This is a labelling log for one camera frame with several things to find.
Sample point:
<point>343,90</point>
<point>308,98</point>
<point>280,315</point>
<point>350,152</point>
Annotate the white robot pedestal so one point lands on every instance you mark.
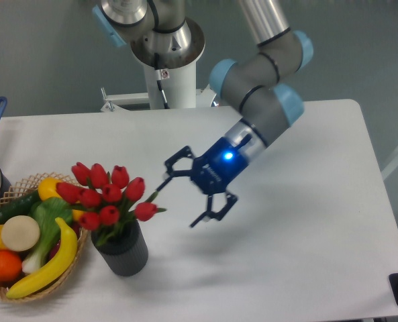
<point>166,89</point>

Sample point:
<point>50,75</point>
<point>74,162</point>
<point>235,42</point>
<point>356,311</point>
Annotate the orange fruit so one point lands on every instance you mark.
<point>10,266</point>

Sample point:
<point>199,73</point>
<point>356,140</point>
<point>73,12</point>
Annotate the woven wicker basket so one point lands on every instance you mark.
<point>24,187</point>

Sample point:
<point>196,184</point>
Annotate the yellow lemon squash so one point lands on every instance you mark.
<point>47,188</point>

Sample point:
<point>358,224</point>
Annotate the yellow banana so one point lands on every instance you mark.
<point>53,269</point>

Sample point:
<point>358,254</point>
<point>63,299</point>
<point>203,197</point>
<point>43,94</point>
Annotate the dark grey ribbed vase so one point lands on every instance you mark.
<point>127,255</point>

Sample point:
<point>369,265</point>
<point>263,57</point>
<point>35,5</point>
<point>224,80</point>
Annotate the green bok choy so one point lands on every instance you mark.
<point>45,214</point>

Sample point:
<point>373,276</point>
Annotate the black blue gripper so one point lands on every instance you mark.
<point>219,167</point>

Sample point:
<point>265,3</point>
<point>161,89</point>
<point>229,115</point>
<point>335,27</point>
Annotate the green cucumber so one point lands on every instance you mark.
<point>18,206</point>

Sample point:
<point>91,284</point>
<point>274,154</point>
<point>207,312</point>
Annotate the red tulip bouquet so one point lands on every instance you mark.
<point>110,201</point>

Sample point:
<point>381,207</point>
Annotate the red fruit in basket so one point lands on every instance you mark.
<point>76,228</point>

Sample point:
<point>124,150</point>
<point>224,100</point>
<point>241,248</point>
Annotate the beige round disc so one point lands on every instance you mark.
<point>20,233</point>

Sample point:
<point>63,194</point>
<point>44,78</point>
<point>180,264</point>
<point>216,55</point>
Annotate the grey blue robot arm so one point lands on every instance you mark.
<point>168,44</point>

